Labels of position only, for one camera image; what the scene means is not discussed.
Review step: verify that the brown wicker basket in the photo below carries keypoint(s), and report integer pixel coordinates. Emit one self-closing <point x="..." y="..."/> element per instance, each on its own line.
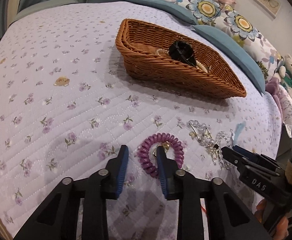
<point x="154" y="53"/>

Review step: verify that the lavender floral bedspread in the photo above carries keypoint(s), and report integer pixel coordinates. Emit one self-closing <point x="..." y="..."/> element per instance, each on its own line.
<point x="67" y="105"/>

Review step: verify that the white teddy bear plush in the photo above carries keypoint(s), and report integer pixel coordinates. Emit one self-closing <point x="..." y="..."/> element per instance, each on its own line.
<point x="285" y="74"/>

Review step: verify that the teal pillow left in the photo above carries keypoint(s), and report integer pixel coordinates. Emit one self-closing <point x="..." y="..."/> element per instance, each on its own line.
<point x="174" y="9"/>

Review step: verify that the butterfly framed picture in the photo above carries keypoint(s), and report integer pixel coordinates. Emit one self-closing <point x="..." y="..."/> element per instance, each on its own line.
<point x="271" y="6"/>

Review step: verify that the teal pillow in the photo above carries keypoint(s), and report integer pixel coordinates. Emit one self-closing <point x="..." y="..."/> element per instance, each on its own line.
<point x="174" y="9"/>
<point x="237" y="54"/>

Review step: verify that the light blue hair clip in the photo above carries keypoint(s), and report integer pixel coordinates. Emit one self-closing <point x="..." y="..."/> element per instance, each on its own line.
<point x="238" y="129"/>

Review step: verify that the floral pillow right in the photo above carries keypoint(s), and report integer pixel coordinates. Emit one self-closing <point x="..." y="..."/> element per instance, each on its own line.
<point x="250" y="39"/>

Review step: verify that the teal pillow right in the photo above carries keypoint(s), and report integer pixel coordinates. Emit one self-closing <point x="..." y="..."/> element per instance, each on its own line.
<point x="237" y="54"/>

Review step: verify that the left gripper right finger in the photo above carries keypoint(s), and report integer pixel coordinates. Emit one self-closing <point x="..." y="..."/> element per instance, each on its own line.
<point x="227" y="216"/>

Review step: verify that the floral pillow left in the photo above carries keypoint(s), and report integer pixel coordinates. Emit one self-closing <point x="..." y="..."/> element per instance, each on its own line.
<point x="205" y="11"/>

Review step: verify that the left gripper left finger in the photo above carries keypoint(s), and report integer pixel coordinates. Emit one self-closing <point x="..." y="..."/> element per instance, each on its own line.
<point x="57" y="216"/>

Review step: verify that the purple floral folded quilt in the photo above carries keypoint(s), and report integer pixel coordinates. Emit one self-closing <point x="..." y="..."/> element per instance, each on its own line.
<point x="283" y="101"/>

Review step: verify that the black wristwatch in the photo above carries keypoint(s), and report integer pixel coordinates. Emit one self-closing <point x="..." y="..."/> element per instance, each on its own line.
<point x="183" y="52"/>

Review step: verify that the floral pillow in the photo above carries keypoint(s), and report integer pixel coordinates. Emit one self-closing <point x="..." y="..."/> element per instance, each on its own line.
<point x="205" y="11"/>
<point x="250" y="39"/>

